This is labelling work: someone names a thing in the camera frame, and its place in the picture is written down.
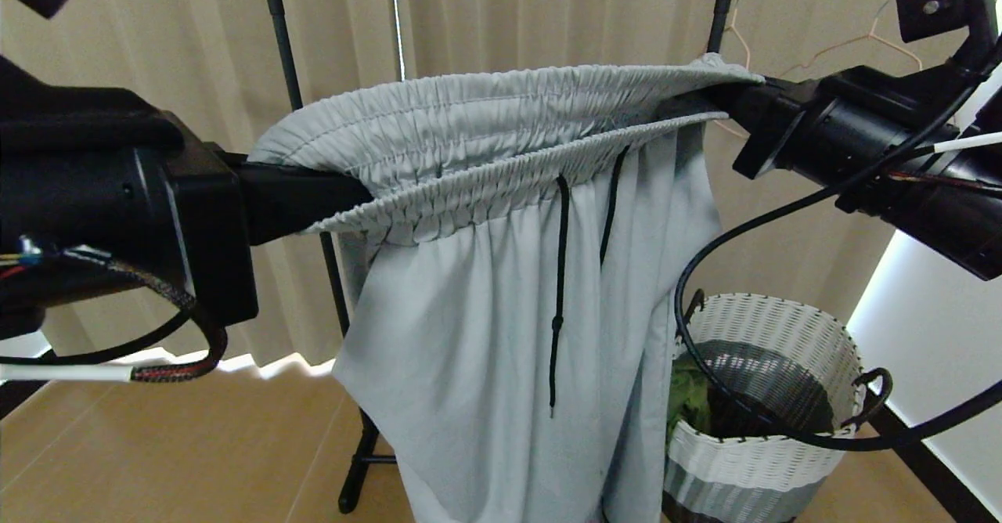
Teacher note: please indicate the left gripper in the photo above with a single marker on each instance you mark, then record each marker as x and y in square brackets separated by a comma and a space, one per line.
[94, 210]

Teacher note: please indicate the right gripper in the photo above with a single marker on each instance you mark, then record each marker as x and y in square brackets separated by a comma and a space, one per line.
[853, 131]

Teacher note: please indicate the pink clothes hanger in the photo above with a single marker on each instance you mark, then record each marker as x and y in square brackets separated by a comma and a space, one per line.
[740, 41]
[896, 52]

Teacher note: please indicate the white laundry basket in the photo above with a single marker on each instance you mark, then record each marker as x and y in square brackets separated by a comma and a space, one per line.
[783, 319]

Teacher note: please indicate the beige curtain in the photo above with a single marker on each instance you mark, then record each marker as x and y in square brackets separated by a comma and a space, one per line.
[196, 53]

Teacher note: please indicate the green garment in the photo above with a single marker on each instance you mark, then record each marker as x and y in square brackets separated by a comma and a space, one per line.
[689, 398]

